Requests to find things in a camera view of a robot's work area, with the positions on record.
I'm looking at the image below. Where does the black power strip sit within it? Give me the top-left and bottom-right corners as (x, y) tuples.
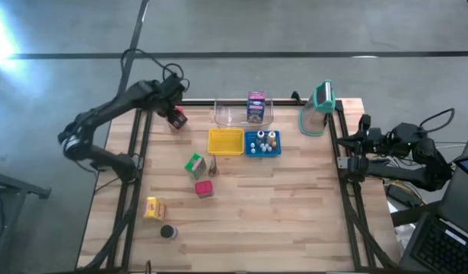
(385, 184), (414, 207)

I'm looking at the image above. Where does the blue slotted plastic basket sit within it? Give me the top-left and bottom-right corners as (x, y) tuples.
(244, 130), (282, 158)

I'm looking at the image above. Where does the smoked paprika tin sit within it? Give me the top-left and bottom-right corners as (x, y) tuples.
(194, 180), (215, 199)

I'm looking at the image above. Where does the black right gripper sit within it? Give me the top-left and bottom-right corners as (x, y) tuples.
(336, 128), (387, 155)

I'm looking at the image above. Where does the yellow and red box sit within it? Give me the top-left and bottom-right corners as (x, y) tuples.
(143, 196), (167, 221)

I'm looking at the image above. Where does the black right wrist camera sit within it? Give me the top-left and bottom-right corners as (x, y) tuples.
(358, 113), (372, 133)

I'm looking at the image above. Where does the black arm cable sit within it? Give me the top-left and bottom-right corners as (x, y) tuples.
(120, 48), (190, 93)
(419, 107), (456, 132)

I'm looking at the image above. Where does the brown stand-up pouch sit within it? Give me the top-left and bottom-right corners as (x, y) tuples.
(208, 155), (220, 177)

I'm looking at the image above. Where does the dark jar black lid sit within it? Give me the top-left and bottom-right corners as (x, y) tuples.
(160, 224), (179, 241)

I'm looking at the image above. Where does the small red cereal box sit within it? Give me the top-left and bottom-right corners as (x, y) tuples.
(167, 107), (189, 131)

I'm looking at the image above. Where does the green cereal box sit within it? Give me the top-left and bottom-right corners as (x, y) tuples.
(184, 152), (207, 180)

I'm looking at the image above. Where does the black equipment stand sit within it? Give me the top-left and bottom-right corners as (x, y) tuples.
(0, 166), (52, 274)

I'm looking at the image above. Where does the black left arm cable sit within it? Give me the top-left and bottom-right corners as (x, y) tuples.
(120, 48), (190, 93)

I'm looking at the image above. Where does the yellow slotted plastic basket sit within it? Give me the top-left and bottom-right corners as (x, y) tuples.
(207, 128), (245, 156)

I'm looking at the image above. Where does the grey laptop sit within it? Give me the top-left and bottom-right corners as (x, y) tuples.
(399, 125), (468, 274)

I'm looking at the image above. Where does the yellow floor cable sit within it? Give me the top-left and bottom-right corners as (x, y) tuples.
(385, 180), (427, 205)

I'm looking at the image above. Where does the blue Frosted Flakes box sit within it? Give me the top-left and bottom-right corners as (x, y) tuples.
(247, 99), (266, 123)

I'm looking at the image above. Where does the black aluminium rig frame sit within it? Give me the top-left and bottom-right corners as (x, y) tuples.
(77, 91), (400, 274)

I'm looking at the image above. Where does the clear plastic bin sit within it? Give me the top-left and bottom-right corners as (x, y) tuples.
(213, 97), (275, 130)

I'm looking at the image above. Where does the white floor cable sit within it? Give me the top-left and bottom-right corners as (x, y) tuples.
(434, 142), (466, 152)

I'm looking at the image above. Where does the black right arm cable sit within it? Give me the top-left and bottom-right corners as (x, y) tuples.
(419, 107), (456, 132)

